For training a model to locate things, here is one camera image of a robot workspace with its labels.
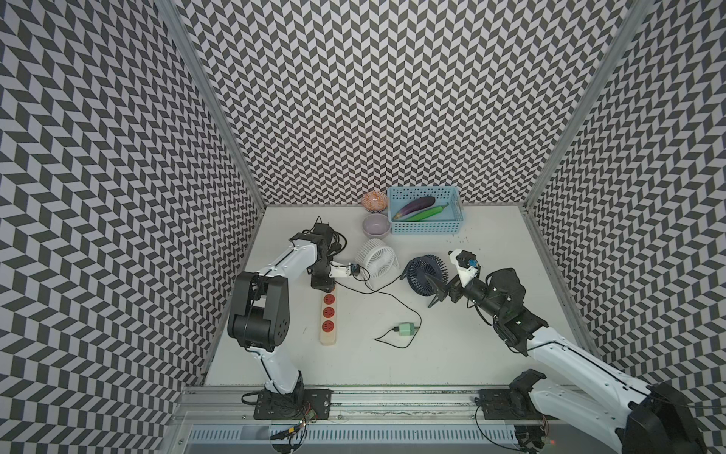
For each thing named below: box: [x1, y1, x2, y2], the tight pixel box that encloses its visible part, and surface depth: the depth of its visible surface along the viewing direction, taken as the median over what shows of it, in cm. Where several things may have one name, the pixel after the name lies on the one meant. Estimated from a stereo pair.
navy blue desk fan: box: [399, 254, 450, 309], surface depth 93 cm
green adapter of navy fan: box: [398, 322, 415, 336], surface depth 84 cm
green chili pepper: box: [404, 202, 450, 223], surface depth 113 cm
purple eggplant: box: [393, 196, 436, 221], surface depth 115 cm
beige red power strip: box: [319, 286, 337, 347], surface depth 87 cm
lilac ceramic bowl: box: [362, 212, 391, 241], surface depth 110 cm
